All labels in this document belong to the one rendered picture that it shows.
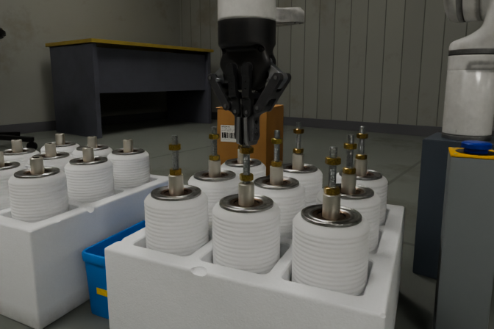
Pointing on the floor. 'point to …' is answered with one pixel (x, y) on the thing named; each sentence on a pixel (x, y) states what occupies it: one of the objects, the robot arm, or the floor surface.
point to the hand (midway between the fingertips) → (246, 130)
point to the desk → (126, 80)
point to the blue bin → (100, 296)
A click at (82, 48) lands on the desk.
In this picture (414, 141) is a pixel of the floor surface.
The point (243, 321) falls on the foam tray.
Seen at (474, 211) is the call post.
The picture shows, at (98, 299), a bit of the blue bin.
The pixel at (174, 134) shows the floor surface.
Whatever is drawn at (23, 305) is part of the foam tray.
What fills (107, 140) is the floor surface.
